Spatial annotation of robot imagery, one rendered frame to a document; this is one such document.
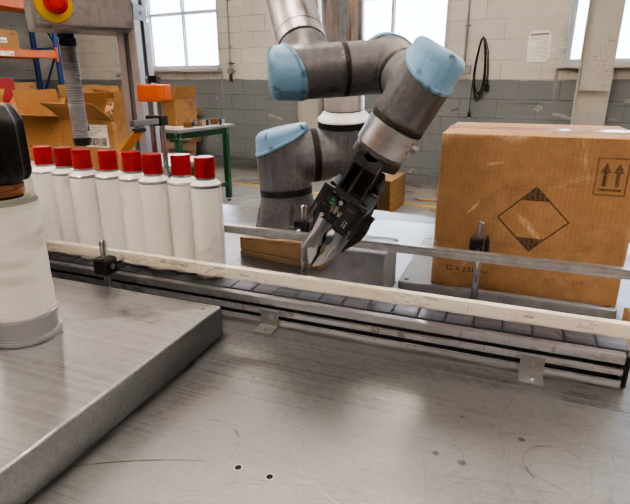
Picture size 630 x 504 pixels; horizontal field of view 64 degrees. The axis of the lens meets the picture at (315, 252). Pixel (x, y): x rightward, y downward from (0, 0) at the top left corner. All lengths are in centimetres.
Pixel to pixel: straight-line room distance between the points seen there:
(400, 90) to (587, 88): 526
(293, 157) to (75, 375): 62
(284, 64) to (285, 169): 39
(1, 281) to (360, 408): 46
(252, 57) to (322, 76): 663
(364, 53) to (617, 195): 45
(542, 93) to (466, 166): 510
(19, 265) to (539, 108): 561
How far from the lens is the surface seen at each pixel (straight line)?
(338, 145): 109
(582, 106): 591
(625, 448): 67
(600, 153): 90
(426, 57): 67
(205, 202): 84
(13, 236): 71
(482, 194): 90
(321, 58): 73
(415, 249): 79
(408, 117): 67
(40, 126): 312
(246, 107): 743
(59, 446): 59
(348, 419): 62
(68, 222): 106
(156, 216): 91
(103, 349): 71
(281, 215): 109
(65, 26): 106
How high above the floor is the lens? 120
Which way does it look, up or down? 19 degrees down
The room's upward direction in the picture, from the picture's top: straight up
